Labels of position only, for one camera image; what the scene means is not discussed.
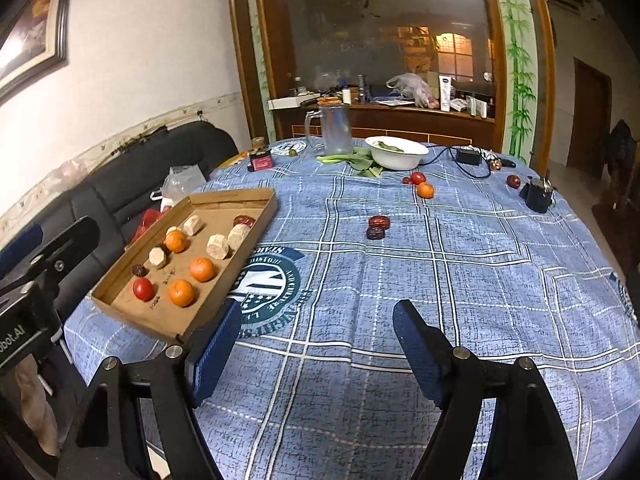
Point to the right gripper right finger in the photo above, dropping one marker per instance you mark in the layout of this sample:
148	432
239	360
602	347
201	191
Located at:
527	438

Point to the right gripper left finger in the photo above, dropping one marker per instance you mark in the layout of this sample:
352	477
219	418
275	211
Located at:
107	441

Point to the dark jujube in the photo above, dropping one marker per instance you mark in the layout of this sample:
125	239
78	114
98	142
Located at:
139	270

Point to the large orange mandarin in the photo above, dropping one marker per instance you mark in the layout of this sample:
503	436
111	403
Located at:
181	292

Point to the beige yam piece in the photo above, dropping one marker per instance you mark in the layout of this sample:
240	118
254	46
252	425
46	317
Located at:
237	235
193	225
157	257
218	247

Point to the person left hand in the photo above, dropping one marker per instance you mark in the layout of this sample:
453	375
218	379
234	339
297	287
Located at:
36	411

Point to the brown cardboard tray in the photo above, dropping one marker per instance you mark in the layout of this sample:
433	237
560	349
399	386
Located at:
173	278

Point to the black sofa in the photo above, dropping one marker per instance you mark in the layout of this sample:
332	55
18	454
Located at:
118	193

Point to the clear plastic bag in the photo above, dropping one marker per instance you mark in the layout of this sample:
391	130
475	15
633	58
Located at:
180	182

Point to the blue plaid tablecloth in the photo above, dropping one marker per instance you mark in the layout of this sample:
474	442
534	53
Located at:
317	387

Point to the red jujube in tray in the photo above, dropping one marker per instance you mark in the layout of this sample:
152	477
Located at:
244	220

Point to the black pouch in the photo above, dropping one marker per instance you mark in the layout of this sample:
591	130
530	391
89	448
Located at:
537	194

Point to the dark jujube date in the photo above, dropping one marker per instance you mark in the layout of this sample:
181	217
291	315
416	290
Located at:
375	233

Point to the far red jujube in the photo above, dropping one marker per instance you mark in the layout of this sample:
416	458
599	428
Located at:
513	181

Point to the red jujube date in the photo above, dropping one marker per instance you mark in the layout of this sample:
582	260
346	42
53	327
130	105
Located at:
379	221

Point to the far small orange mandarin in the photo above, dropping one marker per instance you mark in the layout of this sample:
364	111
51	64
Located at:
425	190

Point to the red small box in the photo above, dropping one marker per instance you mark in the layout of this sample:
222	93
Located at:
260	159

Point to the far small red tomato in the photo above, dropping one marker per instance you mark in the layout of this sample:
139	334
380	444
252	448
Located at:
417	178

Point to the black power adapter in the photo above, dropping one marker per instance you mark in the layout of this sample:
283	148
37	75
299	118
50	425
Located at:
468	156

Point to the white plastic bowl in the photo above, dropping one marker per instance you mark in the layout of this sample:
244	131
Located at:
395	153

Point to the wooden sideboard cabinet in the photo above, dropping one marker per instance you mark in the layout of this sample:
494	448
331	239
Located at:
424	125

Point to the green leafy vegetable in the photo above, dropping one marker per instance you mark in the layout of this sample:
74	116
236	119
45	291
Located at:
360	160

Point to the clear glass pitcher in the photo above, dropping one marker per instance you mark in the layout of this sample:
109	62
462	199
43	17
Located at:
335	131

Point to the white tube box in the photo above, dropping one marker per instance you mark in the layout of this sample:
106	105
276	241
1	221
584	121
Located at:
444	93

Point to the white plastic bag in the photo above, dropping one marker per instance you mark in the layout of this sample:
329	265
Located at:
413	87

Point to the framed wall picture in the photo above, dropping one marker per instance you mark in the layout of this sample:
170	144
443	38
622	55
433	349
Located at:
35	46

